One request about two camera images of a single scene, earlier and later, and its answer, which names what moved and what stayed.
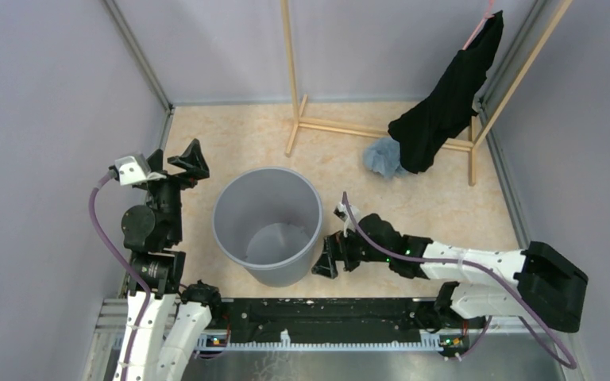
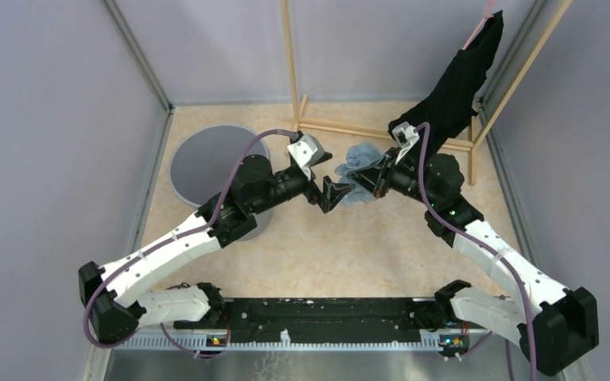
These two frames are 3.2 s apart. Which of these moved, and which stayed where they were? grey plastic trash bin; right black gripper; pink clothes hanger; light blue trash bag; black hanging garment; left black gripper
Moved: right black gripper; left black gripper; light blue trash bag; grey plastic trash bin
Stayed: black hanging garment; pink clothes hanger
